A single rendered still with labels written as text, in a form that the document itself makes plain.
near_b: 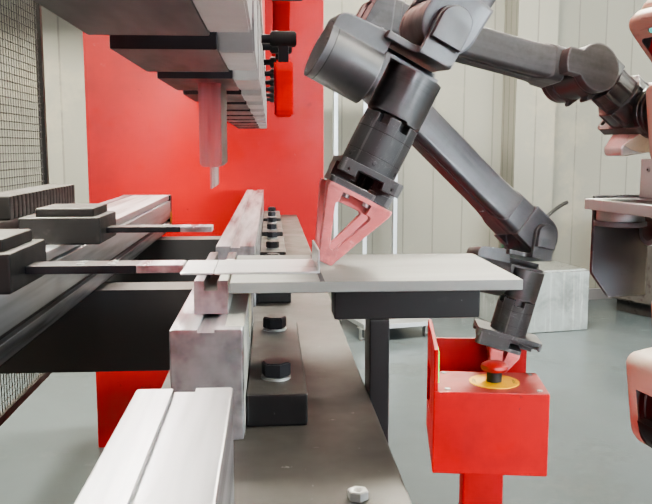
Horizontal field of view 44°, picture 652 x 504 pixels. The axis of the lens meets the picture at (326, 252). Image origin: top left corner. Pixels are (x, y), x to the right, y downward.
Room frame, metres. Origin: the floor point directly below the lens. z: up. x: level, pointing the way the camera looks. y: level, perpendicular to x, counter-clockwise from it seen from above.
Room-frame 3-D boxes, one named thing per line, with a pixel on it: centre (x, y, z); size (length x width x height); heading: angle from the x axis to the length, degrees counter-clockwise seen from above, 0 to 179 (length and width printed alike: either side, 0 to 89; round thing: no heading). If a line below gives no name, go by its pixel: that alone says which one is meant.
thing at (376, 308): (0.79, -0.08, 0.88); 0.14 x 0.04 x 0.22; 94
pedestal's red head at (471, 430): (1.18, -0.24, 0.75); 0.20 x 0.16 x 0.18; 175
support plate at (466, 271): (0.79, -0.04, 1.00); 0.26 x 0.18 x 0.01; 94
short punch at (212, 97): (0.78, 0.11, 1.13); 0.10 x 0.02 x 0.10; 4
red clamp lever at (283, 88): (0.94, 0.05, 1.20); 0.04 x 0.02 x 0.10; 94
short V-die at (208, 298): (0.80, 0.11, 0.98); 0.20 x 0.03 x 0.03; 4
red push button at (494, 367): (1.13, -0.24, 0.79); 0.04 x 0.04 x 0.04
